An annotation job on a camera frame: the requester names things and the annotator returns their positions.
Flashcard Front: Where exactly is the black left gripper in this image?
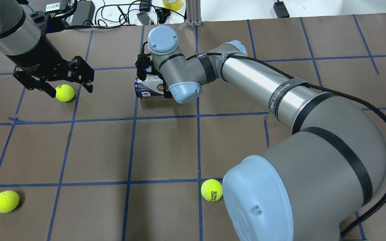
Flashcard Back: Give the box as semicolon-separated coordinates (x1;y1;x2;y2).
10;35;94;98

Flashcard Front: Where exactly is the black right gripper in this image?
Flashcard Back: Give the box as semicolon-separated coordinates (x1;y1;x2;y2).
135;50;173;99

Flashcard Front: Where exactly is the tennis ball can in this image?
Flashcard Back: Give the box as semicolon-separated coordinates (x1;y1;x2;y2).
134;76;167;98

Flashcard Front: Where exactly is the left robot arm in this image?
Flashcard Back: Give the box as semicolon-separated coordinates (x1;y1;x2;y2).
0;0;94;98

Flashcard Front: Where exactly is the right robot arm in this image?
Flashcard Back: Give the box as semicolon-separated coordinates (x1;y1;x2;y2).
136;25;386;241

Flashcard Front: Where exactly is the tennis ball front right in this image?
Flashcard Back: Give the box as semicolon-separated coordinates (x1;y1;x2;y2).
56;84;75;102

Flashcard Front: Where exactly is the centre tennis ball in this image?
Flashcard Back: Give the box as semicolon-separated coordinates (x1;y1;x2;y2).
201;179;223;202

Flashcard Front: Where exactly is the tennis ball near base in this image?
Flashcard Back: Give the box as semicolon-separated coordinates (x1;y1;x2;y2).
0;190;20;213

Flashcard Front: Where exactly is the black power adapter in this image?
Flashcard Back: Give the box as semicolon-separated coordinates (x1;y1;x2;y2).
70;1;95;26

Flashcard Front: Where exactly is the yellow tape roll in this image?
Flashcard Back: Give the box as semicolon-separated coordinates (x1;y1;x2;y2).
162;0;183;11

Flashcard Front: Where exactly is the aluminium frame post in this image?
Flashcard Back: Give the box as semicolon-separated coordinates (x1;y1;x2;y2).
185;0;202;26

